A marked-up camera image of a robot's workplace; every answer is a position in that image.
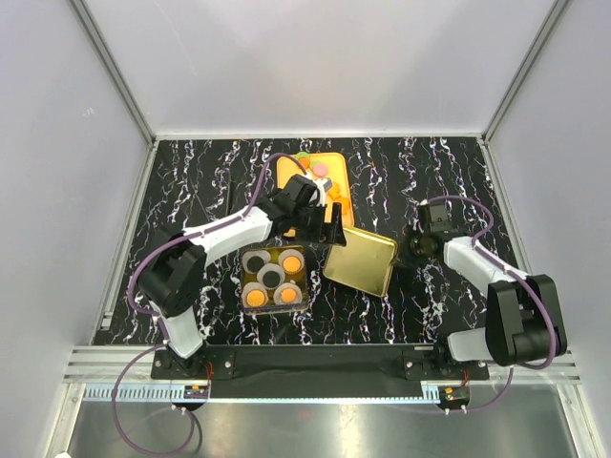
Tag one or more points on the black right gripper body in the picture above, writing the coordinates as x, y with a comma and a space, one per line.
416, 240

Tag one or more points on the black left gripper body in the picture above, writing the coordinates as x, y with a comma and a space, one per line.
310, 224

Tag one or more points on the gold tin lid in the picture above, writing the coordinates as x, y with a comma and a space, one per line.
364, 263

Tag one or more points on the tan round biscuit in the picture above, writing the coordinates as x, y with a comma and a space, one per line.
292, 264
256, 298

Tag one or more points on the decorated cookie tin box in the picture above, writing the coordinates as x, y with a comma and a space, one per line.
300, 279

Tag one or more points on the metal tongs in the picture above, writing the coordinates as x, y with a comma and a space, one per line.
227, 201

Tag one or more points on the orange flower sandwich cookie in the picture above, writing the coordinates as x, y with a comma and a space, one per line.
288, 295

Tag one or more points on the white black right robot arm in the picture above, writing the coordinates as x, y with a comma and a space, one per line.
523, 324

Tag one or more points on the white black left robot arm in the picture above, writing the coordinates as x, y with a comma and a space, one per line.
171, 277

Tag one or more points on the yellow fish cookie lower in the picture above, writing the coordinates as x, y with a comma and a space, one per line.
345, 205

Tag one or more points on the yellow fish cookie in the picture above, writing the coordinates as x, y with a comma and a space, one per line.
335, 192
345, 205

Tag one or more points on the yellow fish cookie upper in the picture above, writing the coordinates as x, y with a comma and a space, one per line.
335, 192

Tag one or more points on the pink sandwich cookie upper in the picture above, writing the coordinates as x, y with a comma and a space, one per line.
320, 170

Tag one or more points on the yellow plastic tray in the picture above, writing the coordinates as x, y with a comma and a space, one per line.
337, 172

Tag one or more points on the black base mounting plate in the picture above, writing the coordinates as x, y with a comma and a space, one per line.
334, 371

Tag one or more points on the aluminium frame rail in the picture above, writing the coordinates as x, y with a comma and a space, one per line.
100, 368

